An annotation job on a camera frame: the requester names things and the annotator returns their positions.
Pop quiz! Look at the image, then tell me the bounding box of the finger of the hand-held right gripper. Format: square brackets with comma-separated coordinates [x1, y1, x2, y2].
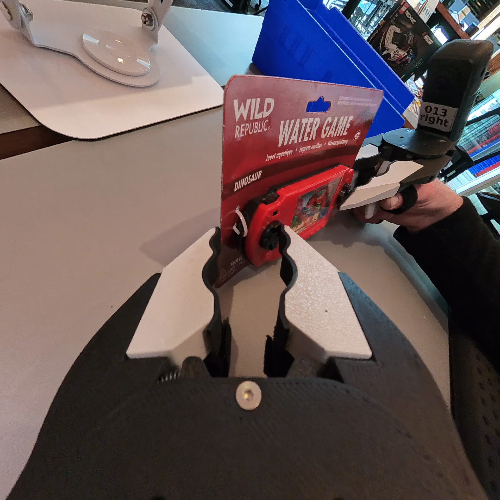
[339, 160, 424, 212]
[353, 142, 391, 193]

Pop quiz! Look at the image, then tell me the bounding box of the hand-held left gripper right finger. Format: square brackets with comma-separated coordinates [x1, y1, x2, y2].
[265, 226, 373, 377]

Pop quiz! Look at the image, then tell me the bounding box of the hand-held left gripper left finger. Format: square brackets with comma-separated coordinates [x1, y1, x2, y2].
[126, 228, 232, 377]

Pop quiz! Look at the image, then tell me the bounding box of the red handheld toy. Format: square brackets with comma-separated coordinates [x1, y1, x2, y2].
[214, 75, 384, 289]

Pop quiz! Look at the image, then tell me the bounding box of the person's right forearm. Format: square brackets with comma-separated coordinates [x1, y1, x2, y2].
[394, 197, 500, 352]

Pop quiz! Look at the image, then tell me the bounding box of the person's right hand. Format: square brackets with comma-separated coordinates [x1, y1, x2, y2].
[353, 180, 464, 233]

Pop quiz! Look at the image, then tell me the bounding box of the blue plastic bin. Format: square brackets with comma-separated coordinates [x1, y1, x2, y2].
[252, 0, 405, 127]
[320, 0, 415, 118]

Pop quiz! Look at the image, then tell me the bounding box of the toy car box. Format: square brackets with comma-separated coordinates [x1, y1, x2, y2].
[367, 0, 443, 79]

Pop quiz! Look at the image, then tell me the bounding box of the black perforated foam pad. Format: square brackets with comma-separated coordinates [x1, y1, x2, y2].
[449, 340, 500, 498]

